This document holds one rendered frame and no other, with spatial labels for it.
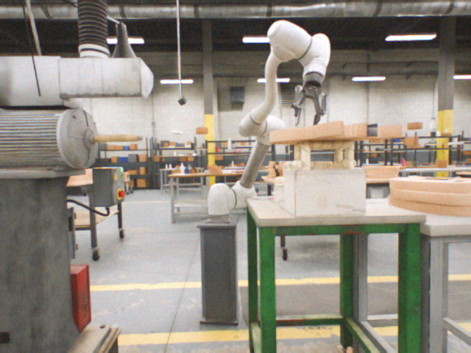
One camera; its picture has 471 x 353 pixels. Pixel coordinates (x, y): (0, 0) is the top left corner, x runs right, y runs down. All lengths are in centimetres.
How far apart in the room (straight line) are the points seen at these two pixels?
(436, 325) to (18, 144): 174
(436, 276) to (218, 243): 118
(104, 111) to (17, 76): 1216
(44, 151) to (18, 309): 64
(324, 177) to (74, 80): 99
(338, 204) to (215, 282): 117
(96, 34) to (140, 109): 1175
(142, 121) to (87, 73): 1170
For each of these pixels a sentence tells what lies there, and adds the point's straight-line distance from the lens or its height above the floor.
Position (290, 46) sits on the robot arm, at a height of 160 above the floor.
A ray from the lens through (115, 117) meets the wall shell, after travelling 1325.
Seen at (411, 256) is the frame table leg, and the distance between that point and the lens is 122.
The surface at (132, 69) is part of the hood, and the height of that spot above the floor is 149.
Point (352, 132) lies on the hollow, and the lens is 97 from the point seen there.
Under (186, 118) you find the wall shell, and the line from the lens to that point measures 1240.
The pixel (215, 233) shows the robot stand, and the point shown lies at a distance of 183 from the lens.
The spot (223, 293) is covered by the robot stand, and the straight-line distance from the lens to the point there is 198.
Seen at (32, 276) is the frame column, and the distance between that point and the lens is 136.
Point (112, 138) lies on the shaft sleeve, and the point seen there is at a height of 125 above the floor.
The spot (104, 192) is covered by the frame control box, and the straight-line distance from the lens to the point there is 146.
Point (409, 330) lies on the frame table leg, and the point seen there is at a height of 49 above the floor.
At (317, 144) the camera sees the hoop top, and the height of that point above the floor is 120.
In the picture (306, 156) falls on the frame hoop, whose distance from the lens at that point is 99.
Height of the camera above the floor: 114
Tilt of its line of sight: 3 degrees down
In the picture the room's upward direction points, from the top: 1 degrees counter-clockwise
